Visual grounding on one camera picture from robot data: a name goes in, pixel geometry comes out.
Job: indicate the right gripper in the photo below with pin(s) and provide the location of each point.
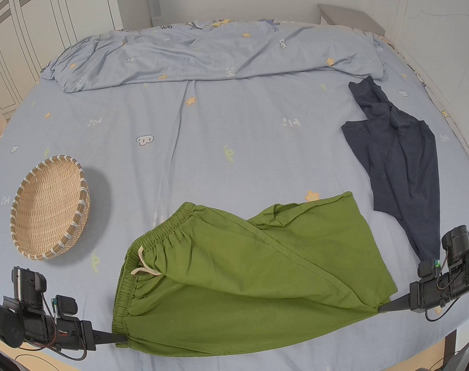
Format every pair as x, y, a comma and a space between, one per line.
431, 294

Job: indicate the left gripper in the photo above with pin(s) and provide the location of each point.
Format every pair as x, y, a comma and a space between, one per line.
68, 336

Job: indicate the green shorts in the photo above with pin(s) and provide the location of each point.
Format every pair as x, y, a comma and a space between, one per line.
238, 284

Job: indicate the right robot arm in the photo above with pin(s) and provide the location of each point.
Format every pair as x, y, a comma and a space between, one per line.
456, 245

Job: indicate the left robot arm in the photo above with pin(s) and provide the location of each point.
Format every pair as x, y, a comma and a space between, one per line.
28, 288

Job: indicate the round woven basket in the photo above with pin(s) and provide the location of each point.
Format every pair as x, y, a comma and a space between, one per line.
49, 207

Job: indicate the dark blue garment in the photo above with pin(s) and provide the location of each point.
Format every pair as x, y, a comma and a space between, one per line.
404, 160

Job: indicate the bed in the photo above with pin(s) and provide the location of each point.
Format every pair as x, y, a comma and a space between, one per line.
257, 149

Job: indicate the grey bedside table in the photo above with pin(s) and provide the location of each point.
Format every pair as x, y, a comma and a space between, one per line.
350, 17

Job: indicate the white wardrobe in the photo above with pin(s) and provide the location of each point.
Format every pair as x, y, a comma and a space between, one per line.
45, 33

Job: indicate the pale blue quilt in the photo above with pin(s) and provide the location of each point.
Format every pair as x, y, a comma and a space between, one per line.
219, 52

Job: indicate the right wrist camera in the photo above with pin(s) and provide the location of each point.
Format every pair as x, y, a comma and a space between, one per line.
428, 269

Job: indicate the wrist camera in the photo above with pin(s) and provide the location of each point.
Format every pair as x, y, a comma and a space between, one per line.
428, 269
66, 305

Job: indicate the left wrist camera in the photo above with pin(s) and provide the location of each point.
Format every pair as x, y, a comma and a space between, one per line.
66, 305

